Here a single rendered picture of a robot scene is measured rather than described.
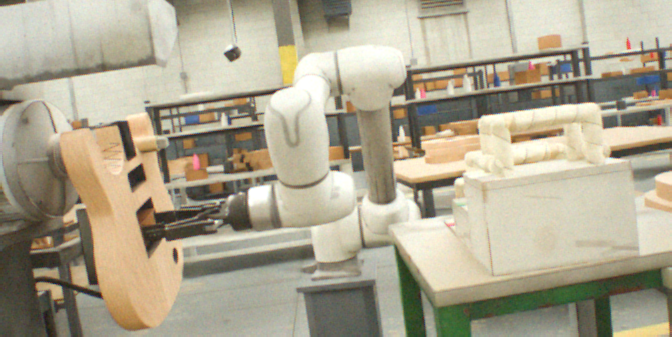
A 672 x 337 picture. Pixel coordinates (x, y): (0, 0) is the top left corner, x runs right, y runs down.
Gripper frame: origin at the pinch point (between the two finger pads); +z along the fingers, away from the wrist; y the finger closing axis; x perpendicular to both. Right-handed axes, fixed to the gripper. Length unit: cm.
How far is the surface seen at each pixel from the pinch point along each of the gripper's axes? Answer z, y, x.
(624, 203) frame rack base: -88, -17, -5
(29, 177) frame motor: 19.3, -3.1, 14.4
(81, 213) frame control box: 25.6, 23.9, -1.7
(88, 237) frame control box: 25.0, 22.8, -7.8
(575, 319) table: -99, 22, -56
